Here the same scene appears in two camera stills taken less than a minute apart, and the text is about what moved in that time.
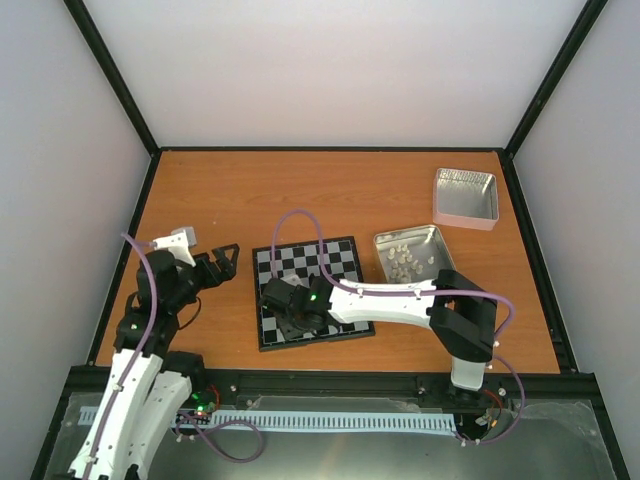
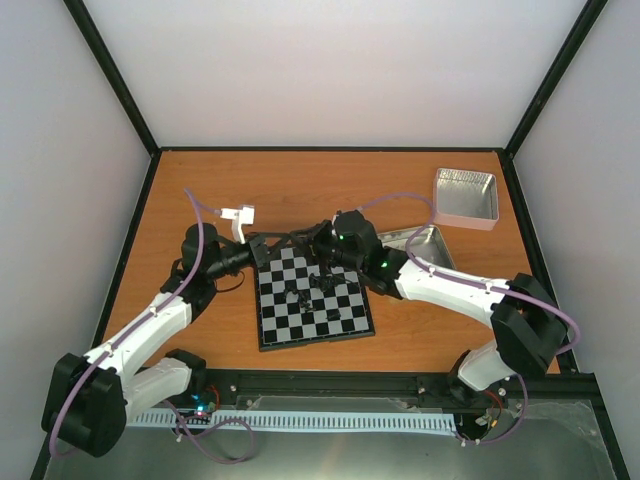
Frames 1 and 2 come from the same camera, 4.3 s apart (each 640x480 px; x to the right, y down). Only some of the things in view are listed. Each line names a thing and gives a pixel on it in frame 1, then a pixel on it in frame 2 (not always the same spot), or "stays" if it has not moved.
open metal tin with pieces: x=414 y=254 stays
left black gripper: x=228 y=270 → x=259 y=248
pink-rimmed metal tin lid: x=465 y=199 stays
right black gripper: x=288 y=331 → x=313 y=240
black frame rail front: x=352 y=385 stays
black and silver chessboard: x=336 y=259 stays
